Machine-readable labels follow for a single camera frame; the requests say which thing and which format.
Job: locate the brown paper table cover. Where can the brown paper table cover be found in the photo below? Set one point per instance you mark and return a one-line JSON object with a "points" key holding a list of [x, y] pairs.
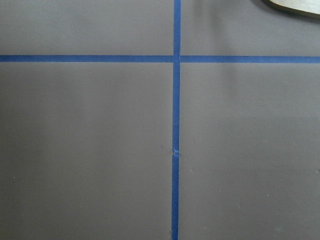
{"points": [[158, 120]]}

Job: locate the wooden cup rack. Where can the wooden cup rack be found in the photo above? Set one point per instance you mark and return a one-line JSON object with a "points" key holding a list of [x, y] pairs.
{"points": [[309, 8]]}

